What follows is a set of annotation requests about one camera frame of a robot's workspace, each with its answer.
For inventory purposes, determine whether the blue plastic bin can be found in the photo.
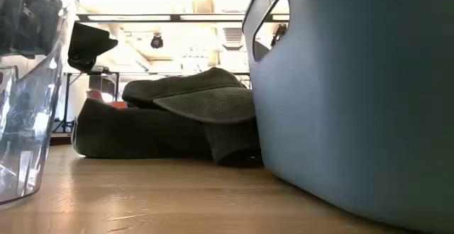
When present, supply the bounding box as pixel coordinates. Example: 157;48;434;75
242;0;454;234

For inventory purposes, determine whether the black ceiling spotlight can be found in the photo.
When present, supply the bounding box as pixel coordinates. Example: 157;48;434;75
150;33;165;50
270;23;288;48

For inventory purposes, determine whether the black overhead frame beam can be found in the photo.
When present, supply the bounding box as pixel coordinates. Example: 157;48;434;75
76;13;290;23

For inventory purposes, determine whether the black background table frame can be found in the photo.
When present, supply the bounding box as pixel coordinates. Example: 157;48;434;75
52;71;121;134

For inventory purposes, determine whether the clear plastic container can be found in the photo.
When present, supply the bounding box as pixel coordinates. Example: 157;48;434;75
0;0;79;206

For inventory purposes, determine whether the orange plastic bin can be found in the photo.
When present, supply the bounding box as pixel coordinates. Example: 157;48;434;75
86;89;128;109

